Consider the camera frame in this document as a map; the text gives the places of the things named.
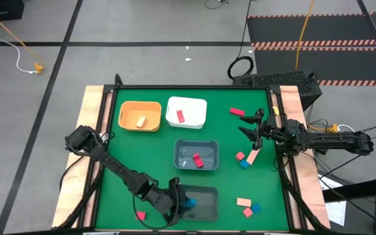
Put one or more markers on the short light wood block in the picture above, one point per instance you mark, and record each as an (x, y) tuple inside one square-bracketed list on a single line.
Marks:
[(141, 122)]

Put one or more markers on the yellow tape tag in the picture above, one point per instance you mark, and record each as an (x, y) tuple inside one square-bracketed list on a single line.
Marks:
[(275, 110)]

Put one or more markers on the blue rectangular block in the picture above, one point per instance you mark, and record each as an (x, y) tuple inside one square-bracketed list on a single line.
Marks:
[(191, 203)]

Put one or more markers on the black floor box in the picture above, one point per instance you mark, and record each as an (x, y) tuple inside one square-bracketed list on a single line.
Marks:
[(2, 9)]

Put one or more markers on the black striped floor mat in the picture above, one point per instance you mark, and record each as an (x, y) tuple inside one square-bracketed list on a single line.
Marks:
[(338, 29), (338, 63)]

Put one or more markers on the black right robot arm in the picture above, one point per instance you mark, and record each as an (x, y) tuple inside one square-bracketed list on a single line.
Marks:
[(331, 141)]

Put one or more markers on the pink cube block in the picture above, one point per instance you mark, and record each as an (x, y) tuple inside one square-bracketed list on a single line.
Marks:
[(240, 156), (247, 212)]

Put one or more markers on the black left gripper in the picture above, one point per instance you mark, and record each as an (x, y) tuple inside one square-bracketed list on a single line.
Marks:
[(175, 202)]

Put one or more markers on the small red block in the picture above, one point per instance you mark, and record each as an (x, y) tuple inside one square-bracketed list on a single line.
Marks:
[(141, 215)]

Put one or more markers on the green table mat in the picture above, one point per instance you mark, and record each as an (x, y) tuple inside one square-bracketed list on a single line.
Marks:
[(149, 163)]

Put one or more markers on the black table frame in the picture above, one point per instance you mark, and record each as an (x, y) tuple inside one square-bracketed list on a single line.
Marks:
[(191, 87)]

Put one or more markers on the white paper sheet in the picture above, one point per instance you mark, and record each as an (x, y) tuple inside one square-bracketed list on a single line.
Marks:
[(336, 212), (326, 184)]

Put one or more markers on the black floor beam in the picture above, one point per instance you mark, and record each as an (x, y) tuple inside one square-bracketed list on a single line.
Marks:
[(354, 189)]

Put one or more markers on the red rectangular block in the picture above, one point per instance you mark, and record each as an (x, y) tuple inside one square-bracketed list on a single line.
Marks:
[(198, 160), (180, 116)]

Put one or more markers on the long light wood block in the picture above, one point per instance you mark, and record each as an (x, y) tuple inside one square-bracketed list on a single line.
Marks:
[(252, 157)]

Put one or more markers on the white plastic bin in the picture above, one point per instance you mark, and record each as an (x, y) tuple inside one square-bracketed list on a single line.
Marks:
[(193, 107)]

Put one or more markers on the orange plastic bin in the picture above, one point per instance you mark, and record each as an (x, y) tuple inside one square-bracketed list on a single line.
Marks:
[(129, 112)]

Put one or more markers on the long red block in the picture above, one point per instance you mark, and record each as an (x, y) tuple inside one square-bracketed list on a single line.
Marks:
[(237, 112)]

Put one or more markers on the black perforated computer case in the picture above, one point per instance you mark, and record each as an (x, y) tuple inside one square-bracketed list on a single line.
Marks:
[(282, 80)]

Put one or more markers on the clear dark plastic bin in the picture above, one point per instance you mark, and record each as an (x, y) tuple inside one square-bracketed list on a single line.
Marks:
[(207, 205)]

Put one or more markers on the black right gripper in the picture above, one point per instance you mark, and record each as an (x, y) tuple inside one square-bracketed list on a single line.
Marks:
[(264, 129)]

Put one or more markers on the gray plastic bin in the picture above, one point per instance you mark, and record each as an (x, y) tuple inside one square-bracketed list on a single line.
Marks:
[(184, 150)]

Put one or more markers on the blue cube block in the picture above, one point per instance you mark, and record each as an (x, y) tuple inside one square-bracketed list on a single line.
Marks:
[(244, 164), (256, 208)]

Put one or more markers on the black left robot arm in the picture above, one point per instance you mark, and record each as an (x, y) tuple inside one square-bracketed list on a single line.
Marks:
[(119, 168)]

